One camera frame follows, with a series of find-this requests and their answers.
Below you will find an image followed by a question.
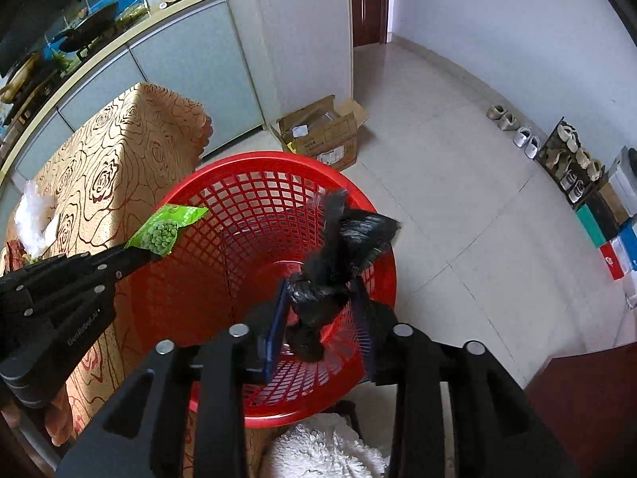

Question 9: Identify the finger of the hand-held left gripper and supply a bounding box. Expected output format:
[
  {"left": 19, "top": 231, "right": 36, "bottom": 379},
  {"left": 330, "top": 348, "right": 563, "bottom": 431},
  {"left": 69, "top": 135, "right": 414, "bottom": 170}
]
[
  {"left": 30, "top": 245, "right": 155, "bottom": 286},
  {"left": 30, "top": 270, "right": 126, "bottom": 320}
]

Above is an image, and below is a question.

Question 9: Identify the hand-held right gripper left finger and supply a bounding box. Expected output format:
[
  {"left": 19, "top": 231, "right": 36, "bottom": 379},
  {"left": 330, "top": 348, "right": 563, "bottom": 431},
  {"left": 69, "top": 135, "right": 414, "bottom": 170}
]
[{"left": 55, "top": 279, "right": 294, "bottom": 478}]

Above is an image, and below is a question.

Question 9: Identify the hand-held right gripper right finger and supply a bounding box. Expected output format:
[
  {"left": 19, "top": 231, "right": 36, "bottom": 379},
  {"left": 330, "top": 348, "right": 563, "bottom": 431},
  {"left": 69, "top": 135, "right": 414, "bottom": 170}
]
[{"left": 348, "top": 279, "right": 583, "bottom": 478}]

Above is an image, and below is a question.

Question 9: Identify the green pea packet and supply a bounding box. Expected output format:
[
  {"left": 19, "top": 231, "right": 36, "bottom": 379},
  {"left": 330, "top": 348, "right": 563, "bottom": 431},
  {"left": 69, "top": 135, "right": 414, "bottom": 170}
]
[{"left": 124, "top": 204, "right": 210, "bottom": 260}]

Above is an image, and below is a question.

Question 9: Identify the black plastic bag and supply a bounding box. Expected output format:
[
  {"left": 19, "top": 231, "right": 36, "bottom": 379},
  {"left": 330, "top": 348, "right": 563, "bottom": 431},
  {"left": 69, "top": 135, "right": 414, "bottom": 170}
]
[{"left": 286, "top": 189, "right": 401, "bottom": 362}]

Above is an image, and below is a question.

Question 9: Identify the clear plastic bag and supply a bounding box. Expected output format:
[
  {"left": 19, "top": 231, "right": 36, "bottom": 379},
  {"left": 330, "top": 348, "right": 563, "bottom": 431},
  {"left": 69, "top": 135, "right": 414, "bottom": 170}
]
[{"left": 14, "top": 179, "right": 61, "bottom": 260}]

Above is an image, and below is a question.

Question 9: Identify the red plastic basket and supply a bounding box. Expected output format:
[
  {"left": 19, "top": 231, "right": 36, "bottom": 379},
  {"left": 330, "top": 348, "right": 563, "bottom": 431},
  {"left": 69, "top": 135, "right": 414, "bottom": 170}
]
[{"left": 114, "top": 152, "right": 399, "bottom": 429}]

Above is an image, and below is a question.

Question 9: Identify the rose-patterned tablecloth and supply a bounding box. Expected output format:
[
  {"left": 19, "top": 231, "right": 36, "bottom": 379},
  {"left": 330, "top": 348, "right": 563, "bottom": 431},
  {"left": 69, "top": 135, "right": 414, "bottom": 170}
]
[{"left": 0, "top": 82, "right": 260, "bottom": 478}]

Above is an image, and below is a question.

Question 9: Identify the white fluffy cushion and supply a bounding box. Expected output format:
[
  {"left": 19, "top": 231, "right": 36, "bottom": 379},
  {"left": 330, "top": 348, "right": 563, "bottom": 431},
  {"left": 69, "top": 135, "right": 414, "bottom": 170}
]
[{"left": 259, "top": 415, "right": 389, "bottom": 478}]

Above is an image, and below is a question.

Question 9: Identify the cardboard box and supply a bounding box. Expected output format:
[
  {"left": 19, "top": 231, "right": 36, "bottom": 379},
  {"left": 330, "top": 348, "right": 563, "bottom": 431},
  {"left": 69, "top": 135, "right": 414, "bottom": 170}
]
[{"left": 271, "top": 94, "right": 370, "bottom": 172}]

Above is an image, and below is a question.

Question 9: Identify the golden frying pan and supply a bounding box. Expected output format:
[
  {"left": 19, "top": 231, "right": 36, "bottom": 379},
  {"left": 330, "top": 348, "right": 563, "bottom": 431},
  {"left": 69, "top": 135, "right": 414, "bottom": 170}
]
[{"left": 0, "top": 55, "right": 41, "bottom": 105}]

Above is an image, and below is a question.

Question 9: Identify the grey kitchen counter cabinet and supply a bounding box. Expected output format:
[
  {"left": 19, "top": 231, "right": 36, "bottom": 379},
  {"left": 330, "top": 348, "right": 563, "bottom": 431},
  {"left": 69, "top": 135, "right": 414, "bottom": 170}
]
[{"left": 0, "top": 0, "right": 264, "bottom": 220}]

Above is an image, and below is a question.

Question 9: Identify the dark wooden cabinet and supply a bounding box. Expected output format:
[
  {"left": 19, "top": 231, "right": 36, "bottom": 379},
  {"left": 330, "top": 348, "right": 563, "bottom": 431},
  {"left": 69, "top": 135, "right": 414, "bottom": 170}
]
[{"left": 528, "top": 343, "right": 637, "bottom": 478}]

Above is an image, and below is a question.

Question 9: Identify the black wok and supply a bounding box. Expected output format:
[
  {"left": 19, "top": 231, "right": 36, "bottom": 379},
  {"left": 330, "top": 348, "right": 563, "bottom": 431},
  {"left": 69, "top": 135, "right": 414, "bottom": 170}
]
[{"left": 52, "top": 2, "right": 120, "bottom": 53}]

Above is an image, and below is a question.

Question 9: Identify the dark green box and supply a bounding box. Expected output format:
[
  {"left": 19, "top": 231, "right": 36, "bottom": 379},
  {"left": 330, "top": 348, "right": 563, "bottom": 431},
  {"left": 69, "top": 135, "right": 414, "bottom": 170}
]
[{"left": 576, "top": 204, "right": 620, "bottom": 250}]

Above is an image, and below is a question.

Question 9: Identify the dark shoe rack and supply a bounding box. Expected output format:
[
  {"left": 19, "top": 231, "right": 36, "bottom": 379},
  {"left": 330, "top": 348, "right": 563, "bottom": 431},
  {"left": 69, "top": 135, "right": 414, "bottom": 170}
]
[{"left": 536, "top": 117, "right": 605, "bottom": 205}]

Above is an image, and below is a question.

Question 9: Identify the group of assorted shoes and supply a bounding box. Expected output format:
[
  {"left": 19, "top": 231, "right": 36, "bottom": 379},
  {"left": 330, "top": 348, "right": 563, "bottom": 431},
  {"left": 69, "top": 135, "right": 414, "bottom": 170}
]
[{"left": 542, "top": 122, "right": 604, "bottom": 204}]

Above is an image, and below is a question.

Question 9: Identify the red white box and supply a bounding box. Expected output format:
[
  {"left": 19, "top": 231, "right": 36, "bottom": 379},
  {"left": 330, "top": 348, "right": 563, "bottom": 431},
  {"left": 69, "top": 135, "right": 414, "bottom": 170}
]
[{"left": 598, "top": 236, "right": 637, "bottom": 280}]

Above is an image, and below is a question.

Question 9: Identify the black range hood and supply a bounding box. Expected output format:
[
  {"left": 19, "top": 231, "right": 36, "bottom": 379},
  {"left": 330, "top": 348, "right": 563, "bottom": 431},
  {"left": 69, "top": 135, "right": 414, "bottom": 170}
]
[{"left": 0, "top": 0, "right": 125, "bottom": 75}]

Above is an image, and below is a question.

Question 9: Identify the blue box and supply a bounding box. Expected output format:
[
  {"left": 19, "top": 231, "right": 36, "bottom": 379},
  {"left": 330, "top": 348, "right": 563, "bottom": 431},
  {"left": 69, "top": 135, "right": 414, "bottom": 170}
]
[{"left": 619, "top": 219, "right": 637, "bottom": 272}]

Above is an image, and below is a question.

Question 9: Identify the white storage box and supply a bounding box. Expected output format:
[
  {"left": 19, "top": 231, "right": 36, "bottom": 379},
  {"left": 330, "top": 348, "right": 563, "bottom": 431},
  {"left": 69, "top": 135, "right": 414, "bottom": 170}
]
[{"left": 607, "top": 147, "right": 637, "bottom": 220}]

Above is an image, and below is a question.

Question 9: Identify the dark brown door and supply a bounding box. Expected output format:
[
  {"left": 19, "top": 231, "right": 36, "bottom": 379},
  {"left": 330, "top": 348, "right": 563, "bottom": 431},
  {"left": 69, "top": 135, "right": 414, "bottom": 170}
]
[{"left": 348, "top": 0, "right": 394, "bottom": 49}]

